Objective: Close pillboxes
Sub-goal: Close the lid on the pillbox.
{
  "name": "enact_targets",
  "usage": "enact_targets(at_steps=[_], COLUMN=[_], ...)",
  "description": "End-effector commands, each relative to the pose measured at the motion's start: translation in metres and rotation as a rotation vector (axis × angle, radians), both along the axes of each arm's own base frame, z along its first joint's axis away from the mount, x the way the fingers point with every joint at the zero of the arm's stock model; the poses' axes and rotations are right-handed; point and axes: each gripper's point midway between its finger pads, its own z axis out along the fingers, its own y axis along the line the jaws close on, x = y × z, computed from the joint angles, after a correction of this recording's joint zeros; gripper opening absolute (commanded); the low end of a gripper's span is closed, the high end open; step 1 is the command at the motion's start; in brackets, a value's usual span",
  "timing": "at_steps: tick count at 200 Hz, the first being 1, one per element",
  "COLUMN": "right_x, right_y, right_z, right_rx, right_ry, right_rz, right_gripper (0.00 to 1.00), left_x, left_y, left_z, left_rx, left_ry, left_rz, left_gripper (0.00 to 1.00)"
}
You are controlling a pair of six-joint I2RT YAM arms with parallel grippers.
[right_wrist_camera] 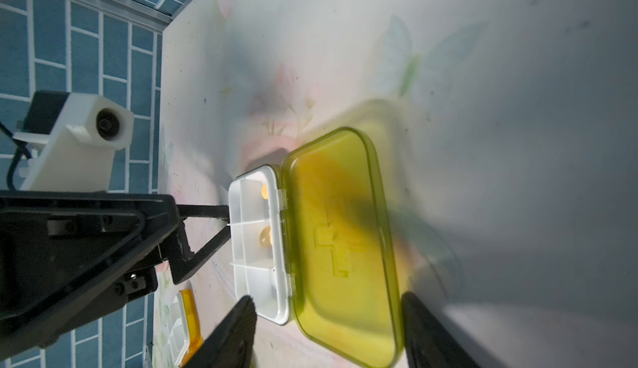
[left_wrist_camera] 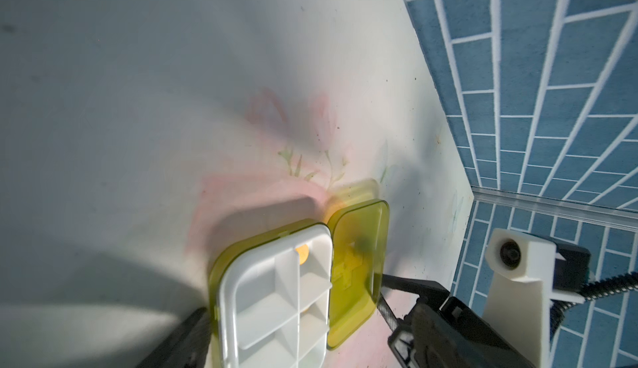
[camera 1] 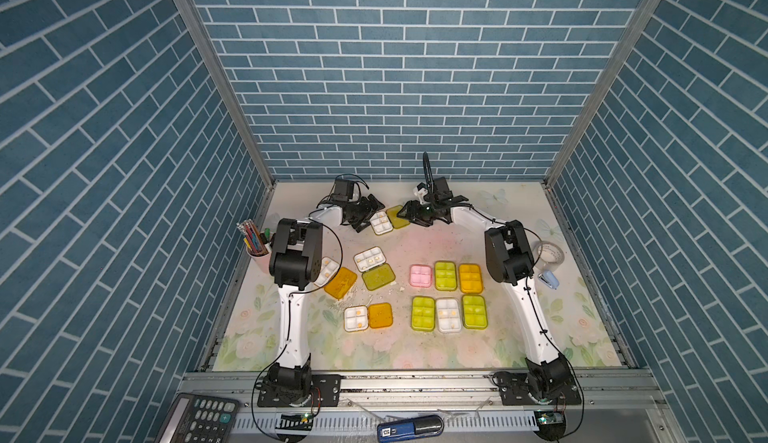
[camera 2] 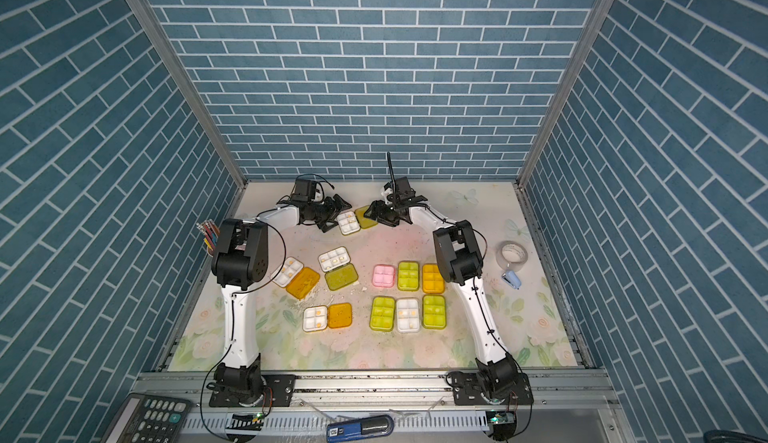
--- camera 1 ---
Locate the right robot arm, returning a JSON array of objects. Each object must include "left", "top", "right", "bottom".
[{"left": 398, "top": 172, "right": 576, "bottom": 403}]

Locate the orange pillbox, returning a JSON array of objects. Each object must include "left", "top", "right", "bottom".
[
  {"left": 343, "top": 303, "right": 393, "bottom": 332},
  {"left": 314, "top": 257, "right": 358, "bottom": 300},
  {"left": 458, "top": 263, "right": 484, "bottom": 295}
]

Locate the pink pen cup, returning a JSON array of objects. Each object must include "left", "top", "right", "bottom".
[{"left": 246, "top": 250, "right": 271, "bottom": 275}]

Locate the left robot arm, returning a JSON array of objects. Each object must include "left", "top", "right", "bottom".
[{"left": 257, "top": 203, "right": 344, "bottom": 406}]

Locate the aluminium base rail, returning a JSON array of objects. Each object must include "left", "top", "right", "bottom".
[{"left": 176, "top": 367, "right": 667, "bottom": 411}]

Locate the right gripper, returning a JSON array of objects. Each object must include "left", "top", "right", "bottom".
[{"left": 396, "top": 203, "right": 439, "bottom": 230}]

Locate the clear tape roll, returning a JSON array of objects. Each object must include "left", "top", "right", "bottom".
[{"left": 532, "top": 241, "right": 565, "bottom": 272}]

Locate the circuit board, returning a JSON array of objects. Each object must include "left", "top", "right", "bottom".
[
  {"left": 274, "top": 413, "right": 315, "bottom": 436},
  {"left": 534, "top": 411, "right": 567, "bottom": 442}
]

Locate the pink pillbox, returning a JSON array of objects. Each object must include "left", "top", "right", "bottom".
[{"left": 409, "top": 264, "right": 433, "bottom": 288}]

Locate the coloured pens bundle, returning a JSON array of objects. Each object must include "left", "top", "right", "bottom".
[{"left": 236, "top": 219, "right": 274, "bottom": 257}]

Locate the blue black usb device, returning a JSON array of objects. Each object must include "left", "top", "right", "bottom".
[{"left": 376, "top": 415, "right": 445, "bottom": 443}]

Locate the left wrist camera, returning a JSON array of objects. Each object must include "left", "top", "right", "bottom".
[{"left": 330, "top": 178, "right": 360, "bottom": 205}]

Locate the left circuit board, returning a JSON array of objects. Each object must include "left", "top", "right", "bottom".
[{"left": 274, "top": 413, "right": 315, "bottom": 436}]

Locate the clear pillbox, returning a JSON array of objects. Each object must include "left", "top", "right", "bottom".
[{"left": 436, "top": 298, "right": 462, "bottom": 334}]

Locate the right circuit board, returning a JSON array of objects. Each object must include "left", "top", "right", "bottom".
[{"left": 534, "top": 411, "right": 567, "bottom": 442}]

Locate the black calculator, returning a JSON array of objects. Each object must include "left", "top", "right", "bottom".
[{"left": 155, "top": 393, "right": 241, "bottom": 443}]

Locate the blue tape dispenser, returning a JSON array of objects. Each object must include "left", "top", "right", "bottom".
[{"left": 538, "top": 270, "right": 560, "bottom": 290}]

